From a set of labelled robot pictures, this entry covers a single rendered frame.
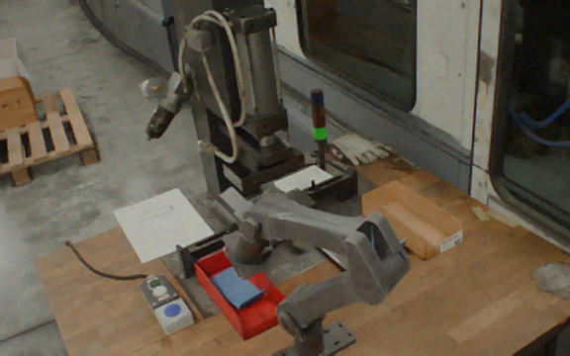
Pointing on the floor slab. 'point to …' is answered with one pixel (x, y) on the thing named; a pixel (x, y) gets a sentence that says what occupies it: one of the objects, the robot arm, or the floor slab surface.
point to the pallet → (18, 163)
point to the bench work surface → (503, 253)
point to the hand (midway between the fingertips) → (239, 267)
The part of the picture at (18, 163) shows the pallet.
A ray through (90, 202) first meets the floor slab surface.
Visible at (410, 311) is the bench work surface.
